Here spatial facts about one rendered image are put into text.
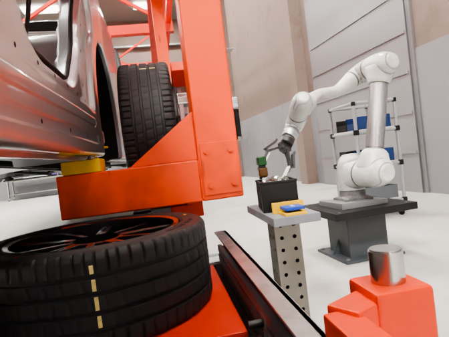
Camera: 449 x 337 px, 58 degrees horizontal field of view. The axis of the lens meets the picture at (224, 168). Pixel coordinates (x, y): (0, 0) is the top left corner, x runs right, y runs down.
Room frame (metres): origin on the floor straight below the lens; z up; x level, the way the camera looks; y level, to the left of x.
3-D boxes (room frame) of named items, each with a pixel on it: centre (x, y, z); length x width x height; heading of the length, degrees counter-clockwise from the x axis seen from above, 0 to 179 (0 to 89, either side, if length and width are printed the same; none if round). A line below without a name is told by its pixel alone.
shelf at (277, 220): (1.60, -0.19, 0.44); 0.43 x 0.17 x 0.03; 9
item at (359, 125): (3.67, -1.27, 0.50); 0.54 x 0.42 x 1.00; 9
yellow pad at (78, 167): (1.56, 0.53, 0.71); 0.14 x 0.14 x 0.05; 9
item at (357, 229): (2.45, -0.75, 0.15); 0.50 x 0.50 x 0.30; 12
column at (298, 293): (1.57, -0.20, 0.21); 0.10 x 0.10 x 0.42; 9
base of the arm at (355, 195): (2.47, -0.75, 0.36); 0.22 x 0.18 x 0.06; 9
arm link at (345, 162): (2.45, -0.76, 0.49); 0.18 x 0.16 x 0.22; 20
